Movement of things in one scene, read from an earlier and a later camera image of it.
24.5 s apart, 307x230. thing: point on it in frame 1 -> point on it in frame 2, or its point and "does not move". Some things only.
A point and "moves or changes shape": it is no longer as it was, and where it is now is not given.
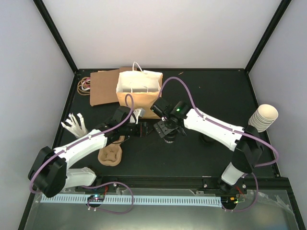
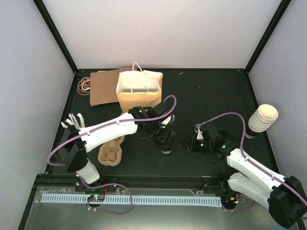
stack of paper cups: x=263 y=117 does not move
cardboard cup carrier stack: x=111 y=154 does not move
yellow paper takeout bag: x=139 y=89 does not move
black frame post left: x=55 y=33 does not move
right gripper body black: x=166 y=129 -> x=203 y=148
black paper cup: x=169 y=139 moves or changes shape
